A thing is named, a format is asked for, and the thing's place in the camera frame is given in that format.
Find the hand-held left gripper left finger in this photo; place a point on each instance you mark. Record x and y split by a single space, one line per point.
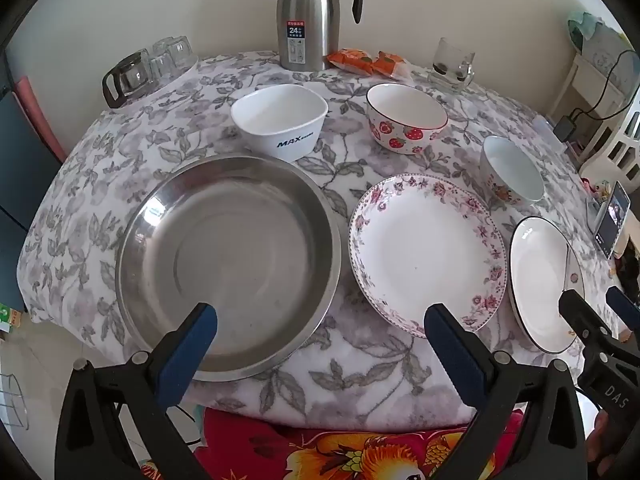
189 347

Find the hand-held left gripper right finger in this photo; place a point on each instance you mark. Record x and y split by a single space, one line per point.
454 355

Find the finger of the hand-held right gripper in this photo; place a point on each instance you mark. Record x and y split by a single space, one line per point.
625 307
580 316

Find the black rimmed white plate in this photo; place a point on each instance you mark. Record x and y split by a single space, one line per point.
537 280

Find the stainless steel basin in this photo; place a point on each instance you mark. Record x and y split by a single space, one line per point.
225 265

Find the floral rimmed white plate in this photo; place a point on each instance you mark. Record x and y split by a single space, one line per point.
425 255

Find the small white floral bowl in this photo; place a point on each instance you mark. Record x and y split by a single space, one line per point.
507 165

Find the strawberry print bowl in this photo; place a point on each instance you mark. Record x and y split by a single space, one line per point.
400 125

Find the white square bowl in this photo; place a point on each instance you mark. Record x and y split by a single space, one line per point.
280 115

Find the person's right hand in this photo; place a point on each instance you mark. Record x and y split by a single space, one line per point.
598 440

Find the smartphone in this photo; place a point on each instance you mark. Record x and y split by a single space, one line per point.
614 220

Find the phone stand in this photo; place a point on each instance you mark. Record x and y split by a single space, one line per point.
595 210

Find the red printed cloth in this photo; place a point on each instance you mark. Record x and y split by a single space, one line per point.
310 452

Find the white carved furniture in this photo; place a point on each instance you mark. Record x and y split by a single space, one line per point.
617 145

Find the white power strip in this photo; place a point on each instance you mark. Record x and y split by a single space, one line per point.
544 126

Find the grey floral tablecloth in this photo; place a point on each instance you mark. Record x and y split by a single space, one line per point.
350 180

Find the dark blue cabinet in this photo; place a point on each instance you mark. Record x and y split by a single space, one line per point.
22 185

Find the white side shelf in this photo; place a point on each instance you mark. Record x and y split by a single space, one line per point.
595 75

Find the pink board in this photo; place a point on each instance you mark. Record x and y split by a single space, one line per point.
37 115

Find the glass mug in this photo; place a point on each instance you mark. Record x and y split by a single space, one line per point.
450 67

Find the stainless steel thermos jug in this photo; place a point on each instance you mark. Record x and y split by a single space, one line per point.
305 15

